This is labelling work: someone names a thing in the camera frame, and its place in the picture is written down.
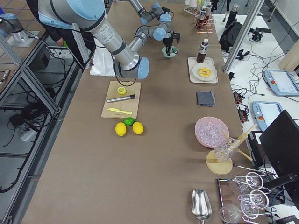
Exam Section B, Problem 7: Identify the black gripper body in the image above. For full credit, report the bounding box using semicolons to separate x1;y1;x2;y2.
162;7;171;13
163;31;180;47

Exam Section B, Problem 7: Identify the pale green bowl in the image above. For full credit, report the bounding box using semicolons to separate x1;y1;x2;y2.
162;46;178;58

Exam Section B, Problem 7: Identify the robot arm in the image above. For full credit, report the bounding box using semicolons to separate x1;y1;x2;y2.
38;0;175;79
129;0;171;25

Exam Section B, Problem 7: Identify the pink bowl of ice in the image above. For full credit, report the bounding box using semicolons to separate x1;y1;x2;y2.
194;116;229;148

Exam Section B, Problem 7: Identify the steel ice scoop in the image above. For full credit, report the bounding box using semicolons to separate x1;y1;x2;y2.
191;189;212;224

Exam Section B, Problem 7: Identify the dark drink bottle on tray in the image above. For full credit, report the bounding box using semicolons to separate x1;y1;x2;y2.
196;38;209;63

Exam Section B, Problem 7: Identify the dark bottle in rack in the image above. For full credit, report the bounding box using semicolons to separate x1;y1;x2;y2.
198;6;206;20

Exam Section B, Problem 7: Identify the white round plate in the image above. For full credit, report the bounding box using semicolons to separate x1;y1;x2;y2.
192;64;217;82

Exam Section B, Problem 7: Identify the glazed twisted donut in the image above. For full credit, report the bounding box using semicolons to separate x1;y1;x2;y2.
198;67;212;78

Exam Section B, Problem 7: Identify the cream serving tray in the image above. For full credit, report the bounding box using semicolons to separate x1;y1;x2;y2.
187;57;218;84

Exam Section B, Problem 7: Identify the steel muddler black tip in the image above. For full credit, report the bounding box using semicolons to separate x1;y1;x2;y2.
106;94;136;103

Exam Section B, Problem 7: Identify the grey folded cloth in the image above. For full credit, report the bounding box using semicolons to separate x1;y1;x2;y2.
196;91;216;107

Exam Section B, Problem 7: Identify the half lemon slice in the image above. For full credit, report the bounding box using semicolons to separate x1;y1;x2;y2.
117;86;127;95

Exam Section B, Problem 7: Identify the black backpack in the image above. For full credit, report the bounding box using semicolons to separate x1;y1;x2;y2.
219;21;242;52

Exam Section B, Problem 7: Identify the bamboo cutting board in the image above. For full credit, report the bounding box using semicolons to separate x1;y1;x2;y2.
101;81;141;119

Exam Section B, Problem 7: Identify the yellow plastic knife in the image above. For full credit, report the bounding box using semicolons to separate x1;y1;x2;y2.
107;108;133;115

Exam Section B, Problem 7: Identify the green lime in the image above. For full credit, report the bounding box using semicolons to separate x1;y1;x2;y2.
123;117;135;126

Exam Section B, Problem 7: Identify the whole yellow lemon upper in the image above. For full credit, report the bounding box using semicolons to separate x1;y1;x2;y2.
132;122;144;135

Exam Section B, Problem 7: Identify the whole yellow lemon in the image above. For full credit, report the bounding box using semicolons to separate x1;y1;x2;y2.
132;122;144;135
115;122;127;136

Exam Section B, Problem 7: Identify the whole yellow lemon lower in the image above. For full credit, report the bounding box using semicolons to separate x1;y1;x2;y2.
115;122;127;136

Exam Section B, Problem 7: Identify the teach pendant lower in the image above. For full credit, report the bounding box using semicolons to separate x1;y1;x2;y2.
252;101;283;131

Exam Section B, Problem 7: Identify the teach pendant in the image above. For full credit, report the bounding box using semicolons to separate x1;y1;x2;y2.
252;101;283;131
263;70;299;97

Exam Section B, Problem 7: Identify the clear glass mug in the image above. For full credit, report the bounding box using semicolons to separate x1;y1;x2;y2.
213;137;240;162

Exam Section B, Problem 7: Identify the teach pendant upper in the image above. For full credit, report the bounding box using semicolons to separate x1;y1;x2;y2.
263;70;299;97

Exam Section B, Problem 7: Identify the wooden glass drying stand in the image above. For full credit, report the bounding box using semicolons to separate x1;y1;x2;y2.
206;124;257;175

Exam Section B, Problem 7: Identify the black monitor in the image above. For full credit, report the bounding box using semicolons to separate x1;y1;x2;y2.
260;110;299;175

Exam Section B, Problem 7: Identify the wine glass rack tray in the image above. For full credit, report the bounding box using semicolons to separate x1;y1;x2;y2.
217;170;277;224

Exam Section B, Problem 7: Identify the white wire rack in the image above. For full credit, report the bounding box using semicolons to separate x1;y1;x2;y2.
184;0;201;16

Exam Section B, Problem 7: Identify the copper wire bottle rack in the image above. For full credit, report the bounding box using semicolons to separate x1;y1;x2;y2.
193;14;215;34

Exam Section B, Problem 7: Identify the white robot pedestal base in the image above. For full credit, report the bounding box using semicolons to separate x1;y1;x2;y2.
90;47;115;77

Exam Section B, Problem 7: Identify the aluminium frame post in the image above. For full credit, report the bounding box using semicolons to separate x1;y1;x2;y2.
223;0;264;74

